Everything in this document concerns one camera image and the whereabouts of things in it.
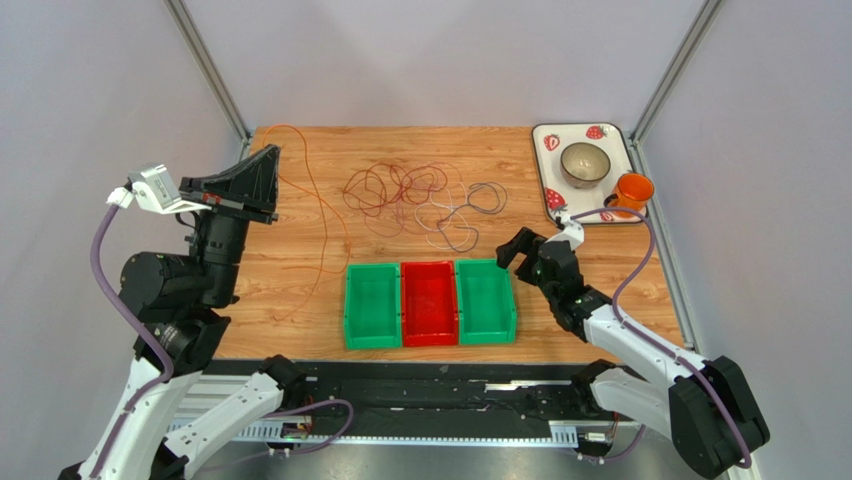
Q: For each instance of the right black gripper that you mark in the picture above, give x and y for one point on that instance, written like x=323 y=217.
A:
x=538 y=257

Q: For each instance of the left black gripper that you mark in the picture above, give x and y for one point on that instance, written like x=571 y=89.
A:
x=252 y=181

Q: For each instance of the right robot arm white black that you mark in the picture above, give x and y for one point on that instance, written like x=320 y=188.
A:
x=706 y=408

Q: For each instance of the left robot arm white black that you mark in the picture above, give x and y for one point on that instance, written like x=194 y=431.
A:
x=175 y=303

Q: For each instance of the right green plastic bin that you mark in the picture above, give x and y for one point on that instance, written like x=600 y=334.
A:
x=487 y=311

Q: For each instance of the green plastic bin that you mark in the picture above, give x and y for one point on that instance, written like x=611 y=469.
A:
x=487 y=311
x=372 y=306

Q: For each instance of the strawberry pattern white tray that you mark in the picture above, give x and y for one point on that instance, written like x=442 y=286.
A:
x=560 y=198

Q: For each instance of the grey ceramic bowl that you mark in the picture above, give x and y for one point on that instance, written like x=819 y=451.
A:
x=584 y=165

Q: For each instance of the red plastic bin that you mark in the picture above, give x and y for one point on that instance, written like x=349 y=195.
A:
x=429 y=304

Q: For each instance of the orange mug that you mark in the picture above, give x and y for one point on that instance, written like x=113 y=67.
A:
x=631 y=191

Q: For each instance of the left green plastic bin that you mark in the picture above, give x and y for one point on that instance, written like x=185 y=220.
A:
x=372 y=306

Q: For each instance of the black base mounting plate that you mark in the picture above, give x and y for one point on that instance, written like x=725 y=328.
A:
x=520 y=373

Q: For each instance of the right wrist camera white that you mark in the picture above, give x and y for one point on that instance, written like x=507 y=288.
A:
x=571 y=232

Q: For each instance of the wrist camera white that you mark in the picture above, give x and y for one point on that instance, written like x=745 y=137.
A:
x=153 y=189
x=571 y=232

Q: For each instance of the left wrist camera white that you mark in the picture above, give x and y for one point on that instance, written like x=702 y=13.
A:
x=153 y=189

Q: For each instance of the left aluminium frame post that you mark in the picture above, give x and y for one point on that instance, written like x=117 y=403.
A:
x=193 y=37

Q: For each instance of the aluminium frame post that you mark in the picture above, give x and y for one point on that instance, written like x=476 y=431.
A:
x=193 y=37
x=698 y=29

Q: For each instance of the aluminium rail front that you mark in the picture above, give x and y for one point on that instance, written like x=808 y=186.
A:
x=409 y=410

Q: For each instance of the right aluminium frame post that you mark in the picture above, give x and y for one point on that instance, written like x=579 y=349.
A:
x=698 y=29

